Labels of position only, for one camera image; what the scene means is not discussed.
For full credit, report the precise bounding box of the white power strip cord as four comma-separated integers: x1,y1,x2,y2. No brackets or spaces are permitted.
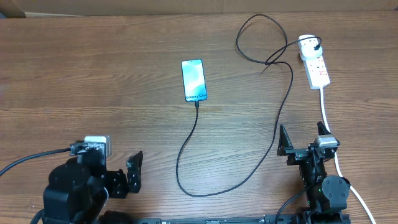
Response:
319,86,377,224

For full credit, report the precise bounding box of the white power strip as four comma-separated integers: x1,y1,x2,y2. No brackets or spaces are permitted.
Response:
303,56,330,90

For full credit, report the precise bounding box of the white wall charger plug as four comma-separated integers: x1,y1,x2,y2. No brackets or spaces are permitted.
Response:
298,34,323,61

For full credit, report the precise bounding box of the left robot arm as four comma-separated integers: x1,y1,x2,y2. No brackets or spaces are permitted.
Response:
31,151,143,224

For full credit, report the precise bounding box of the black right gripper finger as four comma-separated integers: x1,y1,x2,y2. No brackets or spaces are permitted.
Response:
317,121,331,136
277,124,294,156

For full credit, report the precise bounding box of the Samsung Galaxy smartphone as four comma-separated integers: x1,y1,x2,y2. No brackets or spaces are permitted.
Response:
181,59,208,102

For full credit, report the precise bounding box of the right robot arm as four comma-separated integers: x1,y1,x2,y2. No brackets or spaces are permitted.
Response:
274,121,351,223

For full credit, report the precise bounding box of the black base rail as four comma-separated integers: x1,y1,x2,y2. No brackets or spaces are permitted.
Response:
102,211,352,224

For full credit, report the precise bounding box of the black USB charging cable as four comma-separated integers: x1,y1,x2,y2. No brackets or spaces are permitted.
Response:
175,13,323,198

